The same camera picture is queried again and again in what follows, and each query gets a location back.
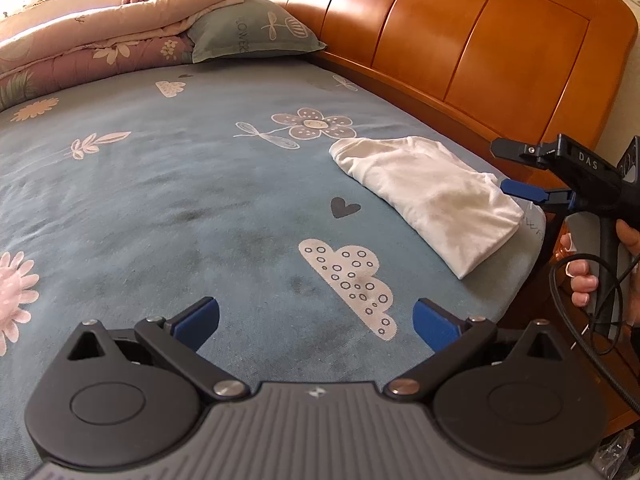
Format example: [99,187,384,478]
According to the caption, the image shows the pink floral quilt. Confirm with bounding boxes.
[0,0,253,113]

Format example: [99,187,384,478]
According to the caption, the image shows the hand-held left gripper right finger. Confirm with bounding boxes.
[382,297,571,403]

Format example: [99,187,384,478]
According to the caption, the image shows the black cable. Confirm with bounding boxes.
[547,252,640,413]

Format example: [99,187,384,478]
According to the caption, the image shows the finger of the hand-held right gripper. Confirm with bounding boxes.
[490,136,557,168]
[500,178,576,208]

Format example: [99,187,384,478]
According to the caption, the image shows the person's right hand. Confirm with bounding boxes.
[559,219,640,326]

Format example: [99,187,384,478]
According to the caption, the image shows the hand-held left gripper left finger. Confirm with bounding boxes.
[52,296,251,403]

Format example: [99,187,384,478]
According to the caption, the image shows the green pillow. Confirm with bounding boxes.
[186,0,328,65]

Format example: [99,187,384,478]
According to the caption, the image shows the clear plastic wrapper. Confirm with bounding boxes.
[595,430,640,480]

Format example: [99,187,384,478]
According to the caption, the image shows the white printed t-shirt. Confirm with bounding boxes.
[327,135,526,281]

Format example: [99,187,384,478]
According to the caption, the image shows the wooden headboard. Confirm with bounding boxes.
[239,0,640,191]

